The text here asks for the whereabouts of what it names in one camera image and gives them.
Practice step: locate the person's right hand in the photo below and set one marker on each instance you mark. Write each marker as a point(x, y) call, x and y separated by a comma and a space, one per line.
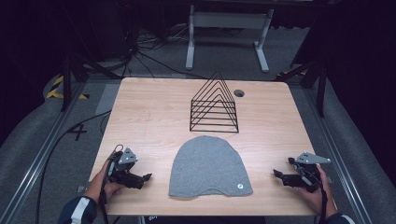
point(320, 196)

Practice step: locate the black metal stand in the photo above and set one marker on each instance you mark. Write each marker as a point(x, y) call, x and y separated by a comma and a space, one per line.
point(66, 84)
point(320, 90)

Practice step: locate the white metal desk frame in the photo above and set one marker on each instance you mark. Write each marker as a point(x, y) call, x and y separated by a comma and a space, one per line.
point(229, 20)

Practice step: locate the yellow black floor tape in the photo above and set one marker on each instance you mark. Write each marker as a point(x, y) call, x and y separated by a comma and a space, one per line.
point(57, 90)

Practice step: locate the person's left hand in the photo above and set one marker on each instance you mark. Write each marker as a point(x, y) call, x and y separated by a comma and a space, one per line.
point(104, 186)

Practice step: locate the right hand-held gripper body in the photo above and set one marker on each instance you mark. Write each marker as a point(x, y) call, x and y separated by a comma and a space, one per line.
point(303, 179)

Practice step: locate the aluminium floor rail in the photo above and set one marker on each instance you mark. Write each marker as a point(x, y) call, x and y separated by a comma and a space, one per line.
point(37, 161)
point(336, 149)

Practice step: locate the grey knit beanie hat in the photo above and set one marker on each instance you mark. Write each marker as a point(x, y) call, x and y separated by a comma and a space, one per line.
point(208, 168)

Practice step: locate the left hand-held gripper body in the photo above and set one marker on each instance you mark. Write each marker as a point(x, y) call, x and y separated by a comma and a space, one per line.
point(124, 168)

